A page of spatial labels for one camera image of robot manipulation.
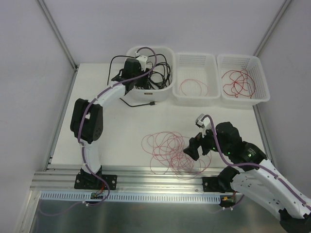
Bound thin red wires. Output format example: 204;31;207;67
141;131;212;181

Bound thick red wire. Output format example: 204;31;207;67
221;69;257;100
228;69;250;98

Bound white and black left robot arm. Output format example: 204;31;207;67
70;55;154;189

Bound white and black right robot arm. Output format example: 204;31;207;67
183;119;311;233

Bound white solid plastic tub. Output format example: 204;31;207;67
128;46;176;102

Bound white perforated middle basket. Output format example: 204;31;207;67
173;53;221;107

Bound white perforated basket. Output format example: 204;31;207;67
217;54;270;108
173;53;221;107

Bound white perforated right basket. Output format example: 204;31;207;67
217;54;270;108

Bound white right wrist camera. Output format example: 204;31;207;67
195;114;211;138

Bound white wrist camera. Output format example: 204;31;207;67
135;51;148;71
195;114;211;138

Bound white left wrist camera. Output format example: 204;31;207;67
135;51;148;71

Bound thin red wire in basket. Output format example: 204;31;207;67
178;79;209;97

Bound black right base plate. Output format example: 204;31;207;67
202;177;232;193

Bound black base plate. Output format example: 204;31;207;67
202;177;232;193
74;173;118;190

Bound aluminium mounting rail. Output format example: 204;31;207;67
30;165;223;194

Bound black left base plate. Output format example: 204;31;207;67
74;173;118;190

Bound white slotted cable duct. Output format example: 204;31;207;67
40;191;221;204

